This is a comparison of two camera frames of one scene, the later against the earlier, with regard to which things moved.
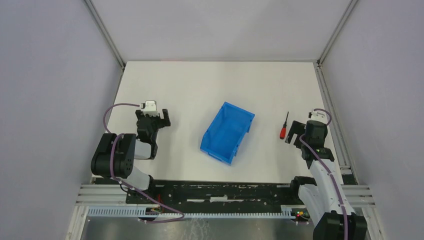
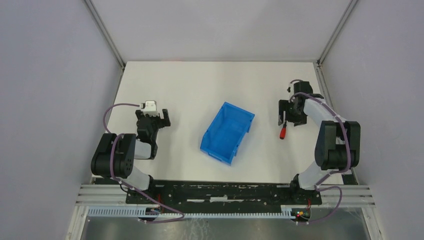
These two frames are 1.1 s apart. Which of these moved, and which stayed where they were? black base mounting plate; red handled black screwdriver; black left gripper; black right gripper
Moved: black right gripper
Stayed: black base mounting plate; black left gripper; red handled black screwdriver
